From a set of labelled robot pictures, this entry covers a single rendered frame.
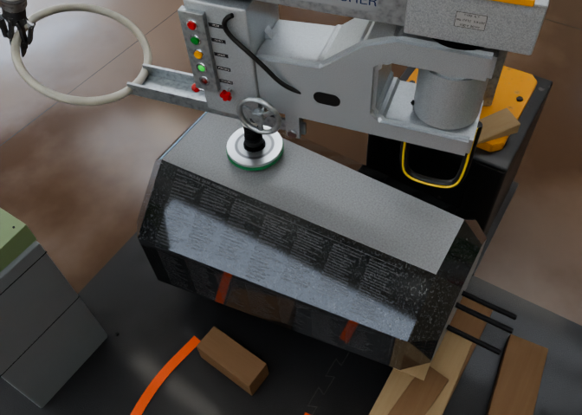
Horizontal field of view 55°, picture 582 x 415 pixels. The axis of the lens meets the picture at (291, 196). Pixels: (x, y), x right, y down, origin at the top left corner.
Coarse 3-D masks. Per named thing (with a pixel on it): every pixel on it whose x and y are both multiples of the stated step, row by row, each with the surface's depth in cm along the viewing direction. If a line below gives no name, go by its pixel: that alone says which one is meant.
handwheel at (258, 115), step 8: (240, 104) 172; (264, 104) 168; (240, 112) 175; (248, 112) 174; (256, 112) 172; (264, 112) 172; (272, 112) 169; (248, 120) 179; (256, 120) 174; (280, 120) 172; (256, 128) 179; (272, 128) 176
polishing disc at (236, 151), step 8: (240, 128) 217; (264, 128) 216; (232, 136) 215; (240, 136) 214; (264, 136) 214; (272, 136) 213; (280, 136) 213; (232, 144) 212; (240, 144) 212; (272, 144) 211; (280, 144) 211; (232, 152) 209; (240, 152) 209; (248, 152) 209; (256, 152) 209; (264, 152) 208; (272, 152) 208; (280, 152) 209; (232, 160) 208; (240, 160) 207; (248, 160) 206; (256, 160) 206; (264, 160) 206; (272, 160) 206
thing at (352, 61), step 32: (288, 32) 168; (320, 32) 167; (352, 32) 156; (384, 32) 145; (256, 64) 165; (288, 64) 161; (320, 64) 158; (352, 64) 152; (384, 64) 158; (416, 64) 144; (448, 64) 141; (480, 64) 138; (288, 96) 171; (320, 96) 166; (352, 96) 161; (384, 96) 167; (288, 128) 184; (352, 128) 171; (384, 128) 166; (416, 128) 163
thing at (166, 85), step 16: (144, 64) 208; (160, 80) 209; (176, 80) 207; (192, 80) 204; (144, 96) 204; (160, 96) 200; (176, 96) 197; (192, 96) 195; (208, 112) 197; (304, 128) 185
